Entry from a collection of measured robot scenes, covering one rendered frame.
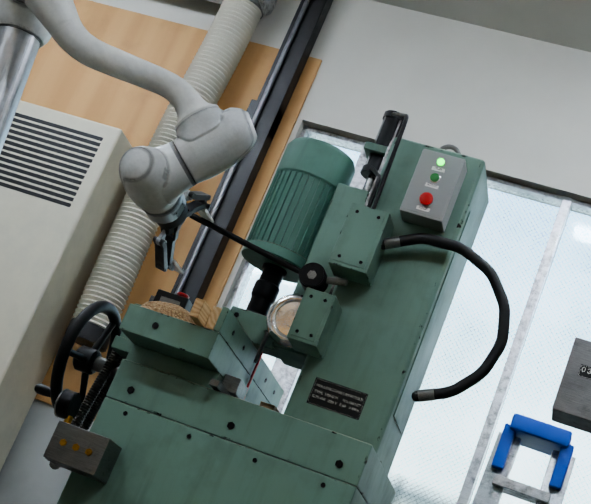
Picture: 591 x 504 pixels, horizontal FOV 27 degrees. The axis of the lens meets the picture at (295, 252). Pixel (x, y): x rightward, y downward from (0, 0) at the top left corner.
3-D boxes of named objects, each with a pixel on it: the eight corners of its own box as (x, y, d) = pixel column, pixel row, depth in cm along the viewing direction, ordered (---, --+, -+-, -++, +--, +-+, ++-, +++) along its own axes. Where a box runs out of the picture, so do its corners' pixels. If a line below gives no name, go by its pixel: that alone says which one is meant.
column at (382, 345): (297, 448, 288) (404, 177, 309) (388, 480, 281) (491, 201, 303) (278, 422, 267) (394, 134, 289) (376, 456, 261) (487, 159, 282)
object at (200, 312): (249, 395, 306) (255, 380, 307) (256, 398, 305) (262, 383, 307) (188, 315, 254) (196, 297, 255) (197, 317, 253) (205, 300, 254)
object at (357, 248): (333, 275, 278) (357, 216, 283) (371, 287, 275) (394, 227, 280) (327, 261, 271) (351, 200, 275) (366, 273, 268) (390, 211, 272)
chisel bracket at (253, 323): (224, 347, 292) (238, 315, 294) (279, 366, 288) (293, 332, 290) (217, 337, 285) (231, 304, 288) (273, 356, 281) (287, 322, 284)
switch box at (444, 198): (401, 221, 280) (425, 159, 285) (444, 233, 277) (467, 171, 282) (398, 209, 275) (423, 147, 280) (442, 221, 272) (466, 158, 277)
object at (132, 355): (174, 410, 306) (181, 395, 307) (252, 438, 299) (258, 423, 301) (124, 360, 269) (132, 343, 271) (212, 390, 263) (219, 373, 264)
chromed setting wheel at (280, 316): (259, 339, 275) (280, 289, 279) (310, 357, 272) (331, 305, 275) (256, 335, 273) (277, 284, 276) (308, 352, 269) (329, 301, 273)
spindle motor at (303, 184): (249, 271, 304) (296, 161, 314) (315, 292, 299) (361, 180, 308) (232, 243, 288) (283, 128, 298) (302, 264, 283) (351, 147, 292)
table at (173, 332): (158, 395, 319) (168, 374, 321) (267, 434, 310) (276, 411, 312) (78, 314, 264) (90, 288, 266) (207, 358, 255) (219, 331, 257)
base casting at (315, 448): (162, 447, 305) (177, 413, 308) (383, 528, 288) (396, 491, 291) (104, 395, 265) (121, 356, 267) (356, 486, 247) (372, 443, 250)
